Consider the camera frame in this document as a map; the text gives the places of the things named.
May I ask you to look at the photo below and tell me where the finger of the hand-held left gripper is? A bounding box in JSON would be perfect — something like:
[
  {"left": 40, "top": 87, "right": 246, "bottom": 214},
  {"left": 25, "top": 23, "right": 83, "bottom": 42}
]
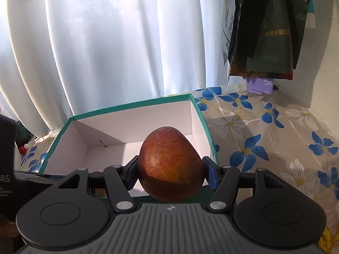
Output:
[{"left": 14, "top": 171, "right": 70, "bottom": 189}]

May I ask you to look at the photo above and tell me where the floral tablecloth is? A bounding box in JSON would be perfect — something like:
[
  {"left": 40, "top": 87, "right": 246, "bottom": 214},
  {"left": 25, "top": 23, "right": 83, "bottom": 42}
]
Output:
[{"left": 20, "top": 83, "right": 339, "bottom": 254}]

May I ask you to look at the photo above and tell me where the white curtain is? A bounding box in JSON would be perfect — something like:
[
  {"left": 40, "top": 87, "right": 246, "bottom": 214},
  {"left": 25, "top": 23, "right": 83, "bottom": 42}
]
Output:
[{"left": 0, "top": 0, "right": 231, "bottom": 138}]

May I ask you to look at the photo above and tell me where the black plastic bag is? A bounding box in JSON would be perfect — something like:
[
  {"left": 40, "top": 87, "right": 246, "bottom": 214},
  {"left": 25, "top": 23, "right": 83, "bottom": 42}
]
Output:
[{"left": 281, "top": 0, "right": 320, "bottom": 70}]

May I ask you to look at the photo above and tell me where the grey translucent plastic bag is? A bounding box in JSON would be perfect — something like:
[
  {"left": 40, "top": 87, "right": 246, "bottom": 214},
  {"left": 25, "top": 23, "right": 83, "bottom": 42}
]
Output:
[{"left": 220, "top": 0, "right": 240, "bottom": 66}]

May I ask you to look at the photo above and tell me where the red mango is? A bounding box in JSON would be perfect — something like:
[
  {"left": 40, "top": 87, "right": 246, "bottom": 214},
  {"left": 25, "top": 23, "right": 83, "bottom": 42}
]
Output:
[{"left": 137, "top": 126, "right": 206, "bottom": 202}]

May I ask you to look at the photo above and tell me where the green-edged cardboard box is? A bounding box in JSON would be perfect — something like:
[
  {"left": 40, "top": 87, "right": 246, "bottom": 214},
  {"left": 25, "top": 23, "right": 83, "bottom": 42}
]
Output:
[{"left": 37, "top": 93, "right": 220, "bottom": 199}]

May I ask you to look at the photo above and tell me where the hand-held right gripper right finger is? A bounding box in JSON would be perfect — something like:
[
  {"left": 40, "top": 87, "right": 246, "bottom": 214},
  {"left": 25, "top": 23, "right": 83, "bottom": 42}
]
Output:
[{"left": 202, "top": 157, "right": 277, "bottom": 213}]

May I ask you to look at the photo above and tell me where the person's left hand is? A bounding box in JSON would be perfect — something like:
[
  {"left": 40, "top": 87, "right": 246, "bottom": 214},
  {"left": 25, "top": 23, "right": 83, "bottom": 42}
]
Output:
[{"left": 0, "top": 216, "right": 18, "bottom": 238}]

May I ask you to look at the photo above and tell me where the dark green plastic bag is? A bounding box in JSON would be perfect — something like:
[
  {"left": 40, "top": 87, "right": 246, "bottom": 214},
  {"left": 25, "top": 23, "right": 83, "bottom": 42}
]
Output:
[{"left": 228, "top": 0, "right": 295, "bottom": 80}]

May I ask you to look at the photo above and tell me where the purple small box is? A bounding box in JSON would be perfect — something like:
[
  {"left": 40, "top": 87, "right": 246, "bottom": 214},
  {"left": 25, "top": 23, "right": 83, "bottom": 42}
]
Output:
[{"left": 246, "top": 77, "right": 275, "bottom": 95}]

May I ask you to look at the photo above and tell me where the yellow banana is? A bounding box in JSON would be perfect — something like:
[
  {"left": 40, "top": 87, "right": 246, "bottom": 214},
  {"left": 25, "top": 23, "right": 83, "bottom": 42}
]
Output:
[{"left": 317, "top": 227, "right": 339, "bottom": 254}]

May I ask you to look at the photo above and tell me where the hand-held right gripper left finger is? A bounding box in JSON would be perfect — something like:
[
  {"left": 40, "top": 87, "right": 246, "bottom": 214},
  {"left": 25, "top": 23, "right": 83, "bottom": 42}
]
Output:
[{"left": 57, "top": 156, "right": 140, "bottom": 213}]

